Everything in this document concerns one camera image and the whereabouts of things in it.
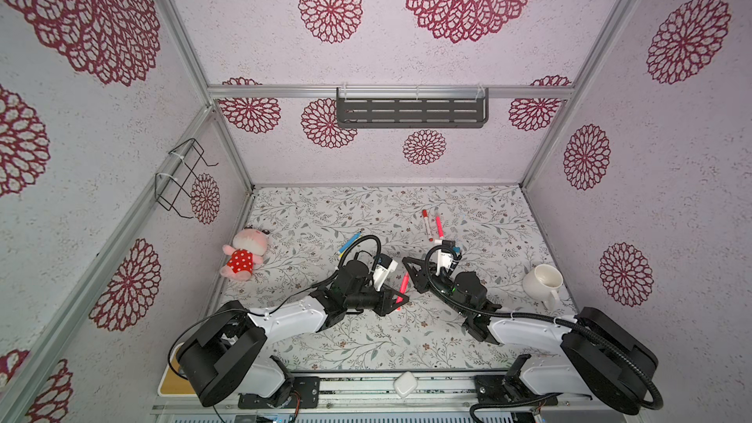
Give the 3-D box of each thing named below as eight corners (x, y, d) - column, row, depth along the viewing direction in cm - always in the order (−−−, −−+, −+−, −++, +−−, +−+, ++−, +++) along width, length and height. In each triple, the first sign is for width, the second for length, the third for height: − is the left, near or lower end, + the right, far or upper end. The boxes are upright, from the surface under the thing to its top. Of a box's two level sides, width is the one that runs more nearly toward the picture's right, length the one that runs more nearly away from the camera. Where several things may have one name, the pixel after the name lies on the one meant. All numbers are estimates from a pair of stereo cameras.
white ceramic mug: (530, 308, 90) (542, 296, 84) (519, 276, 97) (529, 263, 91) (557, 308, 90) (571, 296, 84) (544, 276, 97) (556, 263, 91)
